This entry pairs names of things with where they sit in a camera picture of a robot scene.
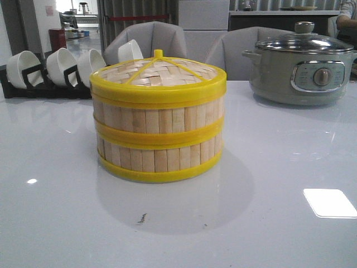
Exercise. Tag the bamboo steamer basket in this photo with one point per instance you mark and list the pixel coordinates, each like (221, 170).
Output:
(159, 128)
(160, 166)

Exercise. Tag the grey chair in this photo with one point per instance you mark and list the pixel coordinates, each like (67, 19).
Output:
(226, 50)
(150, 36)

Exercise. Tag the red cylinder bin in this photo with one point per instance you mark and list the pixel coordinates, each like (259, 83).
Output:
(57, 39)

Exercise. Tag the black dish rack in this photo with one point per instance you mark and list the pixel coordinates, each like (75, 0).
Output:
(73, 89)

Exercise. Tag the woven bamboo steamer lid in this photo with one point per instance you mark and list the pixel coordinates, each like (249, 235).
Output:
(158, 82)

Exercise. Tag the grey electric cooking pot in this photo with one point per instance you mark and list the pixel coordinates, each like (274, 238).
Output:
(299, 78)

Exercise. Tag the white cabinet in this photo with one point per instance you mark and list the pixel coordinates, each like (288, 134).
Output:
(202, 22)

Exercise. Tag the white bowl far left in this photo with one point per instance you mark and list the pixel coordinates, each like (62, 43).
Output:
(16, 64)

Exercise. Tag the dark counter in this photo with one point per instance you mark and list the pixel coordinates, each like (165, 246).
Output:
(284, 20)

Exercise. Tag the white bowl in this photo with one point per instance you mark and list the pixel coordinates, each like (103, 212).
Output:
(16, 64)
(57, 63)
(88, 63)
(129, 51)

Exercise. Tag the glass pot lid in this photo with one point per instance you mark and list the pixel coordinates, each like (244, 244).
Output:
(304, 40)

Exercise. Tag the grey chair right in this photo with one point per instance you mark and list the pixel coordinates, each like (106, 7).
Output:
(226, 50)

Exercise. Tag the grey chair left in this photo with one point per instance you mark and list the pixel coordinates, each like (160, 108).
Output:
(150, 36)

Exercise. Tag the person in background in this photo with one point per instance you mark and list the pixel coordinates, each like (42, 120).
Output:
(346, 22)

